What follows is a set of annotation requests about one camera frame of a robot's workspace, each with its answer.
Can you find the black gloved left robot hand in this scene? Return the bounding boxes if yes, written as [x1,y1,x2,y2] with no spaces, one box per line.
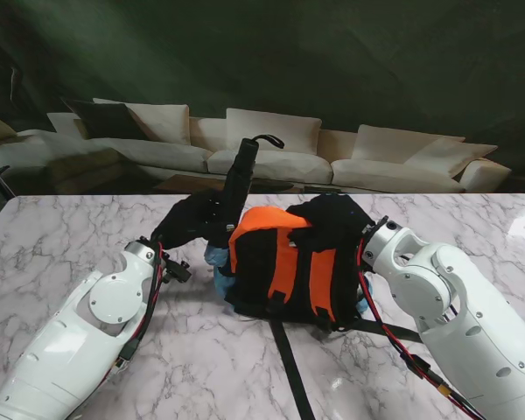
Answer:
[150,191,237,253]

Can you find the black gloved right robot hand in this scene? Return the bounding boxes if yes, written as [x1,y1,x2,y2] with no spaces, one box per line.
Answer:
[285,194,376,257]

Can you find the orange and blue backpack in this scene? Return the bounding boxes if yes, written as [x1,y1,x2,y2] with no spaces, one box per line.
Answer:
[212,205,421,420]

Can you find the wooden coffee table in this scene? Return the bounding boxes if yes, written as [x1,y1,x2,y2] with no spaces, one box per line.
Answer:
[155,173,347,196]

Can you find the cream sectional sofa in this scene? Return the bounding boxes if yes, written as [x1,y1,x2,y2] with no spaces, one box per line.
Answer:
[0,98,513,196]

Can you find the dark oval tray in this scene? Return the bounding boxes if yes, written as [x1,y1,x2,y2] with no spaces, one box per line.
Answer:
[247,177,297,193]

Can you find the cream sofa back cushion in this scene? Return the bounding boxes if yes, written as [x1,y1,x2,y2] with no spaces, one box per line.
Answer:
[404,138,499,179]
[91,98,190,146]
[226,108,323,155]
[352,124,466,165]

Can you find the dark brown sofa cushion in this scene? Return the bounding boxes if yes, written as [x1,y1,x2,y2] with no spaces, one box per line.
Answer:
[60,99,151,142]

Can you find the red black left arm cable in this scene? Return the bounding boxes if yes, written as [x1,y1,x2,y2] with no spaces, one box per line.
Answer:
[107,242,166,380]

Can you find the red black arm cable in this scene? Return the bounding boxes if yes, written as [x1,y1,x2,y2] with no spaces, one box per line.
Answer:
[356,238,487,417]
[107,242,166,380]

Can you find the red black right arm cable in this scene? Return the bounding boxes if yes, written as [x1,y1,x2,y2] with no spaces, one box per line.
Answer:
[356,238,487,417]

